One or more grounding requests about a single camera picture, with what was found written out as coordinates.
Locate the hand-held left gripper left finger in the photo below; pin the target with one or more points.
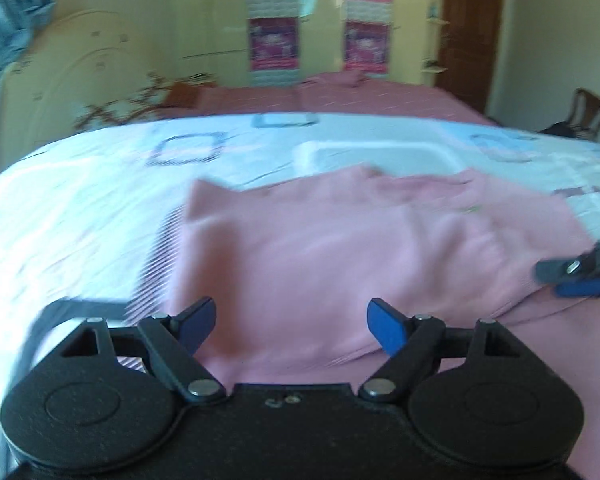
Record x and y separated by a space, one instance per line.
200 317

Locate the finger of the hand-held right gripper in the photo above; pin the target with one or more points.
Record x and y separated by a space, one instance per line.
577 289

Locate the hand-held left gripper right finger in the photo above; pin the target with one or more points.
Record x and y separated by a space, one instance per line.
387 325

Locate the pink knit garment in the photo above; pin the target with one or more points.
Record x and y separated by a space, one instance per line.
340 250

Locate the dark cloth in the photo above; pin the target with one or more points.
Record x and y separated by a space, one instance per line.
560 130

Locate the patterned white bed sheet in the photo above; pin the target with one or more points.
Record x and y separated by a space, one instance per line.
80 210

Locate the wooden chair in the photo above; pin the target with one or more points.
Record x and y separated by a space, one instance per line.
587 110

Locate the orange striped pillow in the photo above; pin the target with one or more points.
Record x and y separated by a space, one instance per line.
181 95

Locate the heart print pillow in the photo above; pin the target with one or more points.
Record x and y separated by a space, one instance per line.
120 105

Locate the pink bed sheet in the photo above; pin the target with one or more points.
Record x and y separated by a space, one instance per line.
380 97

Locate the crumpled pink cloth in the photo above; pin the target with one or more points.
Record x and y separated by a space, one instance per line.
332 79

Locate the brown wooden door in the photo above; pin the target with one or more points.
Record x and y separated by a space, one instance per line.
472 35

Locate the white bed headboard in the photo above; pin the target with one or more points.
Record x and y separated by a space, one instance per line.
70 60

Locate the cream corner shelf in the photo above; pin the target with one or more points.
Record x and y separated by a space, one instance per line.
435 25

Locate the cream wardrobe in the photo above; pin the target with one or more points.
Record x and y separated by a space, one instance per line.
320 20

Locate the teal shelf bottle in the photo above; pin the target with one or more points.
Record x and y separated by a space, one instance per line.
434 11

